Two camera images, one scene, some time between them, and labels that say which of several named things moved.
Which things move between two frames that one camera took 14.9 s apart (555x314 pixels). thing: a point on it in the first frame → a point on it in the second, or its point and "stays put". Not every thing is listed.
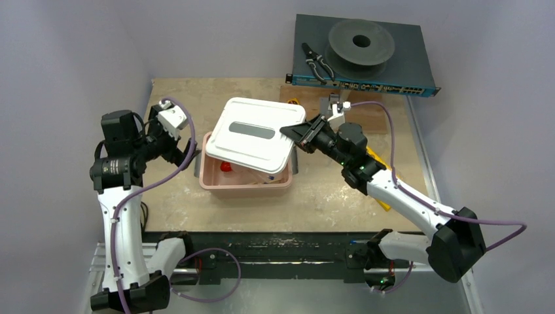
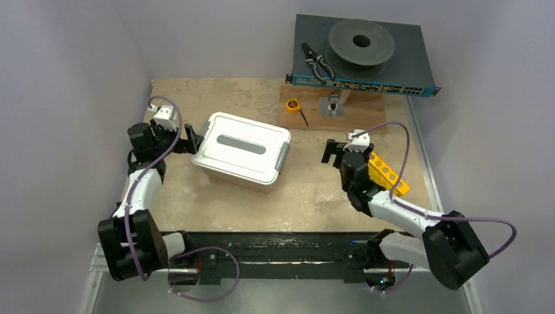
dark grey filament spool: x=359 y=49 stays put
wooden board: x=374 y=118 stays put
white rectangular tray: x=247 y=131 → x=242 y=154
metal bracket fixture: x=324 y=102 stays put
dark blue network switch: x=408 y=71 stays put
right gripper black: x=311 y=135 → x=337 y=152
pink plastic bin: x=222 y=179 → x=243 y=153
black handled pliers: x=311 y=59 stays put
